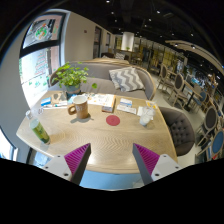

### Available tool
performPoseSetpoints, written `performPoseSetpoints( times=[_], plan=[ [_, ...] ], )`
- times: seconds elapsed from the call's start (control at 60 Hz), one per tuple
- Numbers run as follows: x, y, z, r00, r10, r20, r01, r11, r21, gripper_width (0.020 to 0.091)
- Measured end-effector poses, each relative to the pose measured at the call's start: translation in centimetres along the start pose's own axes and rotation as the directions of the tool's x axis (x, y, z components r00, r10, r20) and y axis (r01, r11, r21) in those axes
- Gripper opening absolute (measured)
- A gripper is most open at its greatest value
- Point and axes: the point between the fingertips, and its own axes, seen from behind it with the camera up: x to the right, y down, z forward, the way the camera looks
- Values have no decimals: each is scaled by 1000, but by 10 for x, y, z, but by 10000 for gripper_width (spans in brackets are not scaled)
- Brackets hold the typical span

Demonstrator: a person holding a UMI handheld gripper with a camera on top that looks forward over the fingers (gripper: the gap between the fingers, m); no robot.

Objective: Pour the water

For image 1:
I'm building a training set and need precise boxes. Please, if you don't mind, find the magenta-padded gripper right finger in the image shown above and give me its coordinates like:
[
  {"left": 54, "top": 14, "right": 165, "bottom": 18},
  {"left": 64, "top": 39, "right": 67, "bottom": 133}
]
[{"left": 132, "top": 143, "right": 184, "bottom": 186}]

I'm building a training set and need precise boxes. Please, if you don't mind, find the green potted plant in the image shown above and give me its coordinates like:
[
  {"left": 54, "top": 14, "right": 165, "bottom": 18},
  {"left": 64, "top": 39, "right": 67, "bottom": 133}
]
[{"left": 50, "top": 61, "right": 98, "bottom": 98}]

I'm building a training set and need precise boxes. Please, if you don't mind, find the grey curved sofa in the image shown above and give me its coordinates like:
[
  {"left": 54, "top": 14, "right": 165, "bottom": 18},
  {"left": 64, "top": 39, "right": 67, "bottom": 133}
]
[{"left": 48, "top": 58, "right": 158, "bottom": 101}]

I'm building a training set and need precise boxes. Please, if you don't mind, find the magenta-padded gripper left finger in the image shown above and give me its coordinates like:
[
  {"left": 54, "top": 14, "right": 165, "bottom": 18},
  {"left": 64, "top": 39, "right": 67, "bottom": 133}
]
[{"left": 43, "top": 143, "right": 92, "bottom": 185}]

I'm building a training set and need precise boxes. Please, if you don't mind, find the clear plastic cup with straw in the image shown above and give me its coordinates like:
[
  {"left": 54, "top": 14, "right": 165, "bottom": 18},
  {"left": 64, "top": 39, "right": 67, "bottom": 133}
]
[{"left": 138, "top": 105, "right": 156, "bottom": 127}]

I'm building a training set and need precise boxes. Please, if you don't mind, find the clear green-labelled drink bottle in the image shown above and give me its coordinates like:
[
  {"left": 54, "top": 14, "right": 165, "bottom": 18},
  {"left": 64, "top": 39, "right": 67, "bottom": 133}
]
[{"left": 25, "top": 109, "right": 52, "bottom": 146}]

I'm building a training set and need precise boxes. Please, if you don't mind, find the window with festive decorations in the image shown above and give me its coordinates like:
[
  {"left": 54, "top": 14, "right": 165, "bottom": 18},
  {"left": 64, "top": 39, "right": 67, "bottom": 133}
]
[{"left": 18, "top": 11, "right": 68, "bottom": 108}]

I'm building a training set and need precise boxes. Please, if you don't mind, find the group of dining chairs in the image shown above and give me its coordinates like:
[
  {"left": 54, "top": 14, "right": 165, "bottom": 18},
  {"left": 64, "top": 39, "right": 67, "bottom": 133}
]
[{"left": 156, "top": 63, "right": 224, "bottom": 161}]

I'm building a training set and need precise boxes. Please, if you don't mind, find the flat round red coaster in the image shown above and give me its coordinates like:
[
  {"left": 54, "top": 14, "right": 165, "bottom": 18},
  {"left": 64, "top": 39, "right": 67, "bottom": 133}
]
[{"left": 105, "top": 114, "right": 121, "bottom": 127}]

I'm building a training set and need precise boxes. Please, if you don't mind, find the grey white chevron pillow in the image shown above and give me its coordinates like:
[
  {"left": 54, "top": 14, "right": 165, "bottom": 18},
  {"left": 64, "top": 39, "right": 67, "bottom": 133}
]
[{"left": 108, "top": 66, "right": 146, "bottom": 93}]

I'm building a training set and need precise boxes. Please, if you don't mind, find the tan ceramic mug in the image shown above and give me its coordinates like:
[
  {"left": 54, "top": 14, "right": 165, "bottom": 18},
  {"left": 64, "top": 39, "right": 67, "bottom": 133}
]
[{"left": 67, "top": 95, "right": 91, "bottom": 120}]

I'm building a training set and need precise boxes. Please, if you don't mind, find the group of ceiling lights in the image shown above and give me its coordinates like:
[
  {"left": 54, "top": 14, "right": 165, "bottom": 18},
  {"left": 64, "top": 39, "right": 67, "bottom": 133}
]
[{"left": 103, "top": 0, "right": 201, "bottom": 51}]

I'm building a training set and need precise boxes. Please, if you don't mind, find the orange and white box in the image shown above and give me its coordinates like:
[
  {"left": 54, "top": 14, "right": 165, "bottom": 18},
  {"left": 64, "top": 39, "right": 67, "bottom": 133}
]
[{"left": 101, "top": 94, "right": 117, "bottom": 113}]

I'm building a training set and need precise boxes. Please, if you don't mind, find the blue and white box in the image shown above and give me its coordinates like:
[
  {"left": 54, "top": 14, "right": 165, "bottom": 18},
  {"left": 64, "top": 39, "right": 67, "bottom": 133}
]
[{"left": 40, "top": 96, "right": 53, "bottom": 107}]

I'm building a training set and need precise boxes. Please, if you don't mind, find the yellow and white card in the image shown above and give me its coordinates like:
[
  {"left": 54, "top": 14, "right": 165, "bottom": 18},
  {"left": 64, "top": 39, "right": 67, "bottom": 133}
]
[{"left": 144, "top": 99, "right": 158, "bottom": 110}]

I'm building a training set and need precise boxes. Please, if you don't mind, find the dark grey tufted armchair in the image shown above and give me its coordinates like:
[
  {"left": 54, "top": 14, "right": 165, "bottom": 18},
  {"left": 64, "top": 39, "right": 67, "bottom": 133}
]
[{"left": 159, "top": 105, "right": 196, "bottom": 157}]

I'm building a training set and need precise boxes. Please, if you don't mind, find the white round column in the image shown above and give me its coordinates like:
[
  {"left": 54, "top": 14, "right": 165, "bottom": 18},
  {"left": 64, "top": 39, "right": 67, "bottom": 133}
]
[{"left": 120, "top": 31, "right": 135, "bottom": 52}]

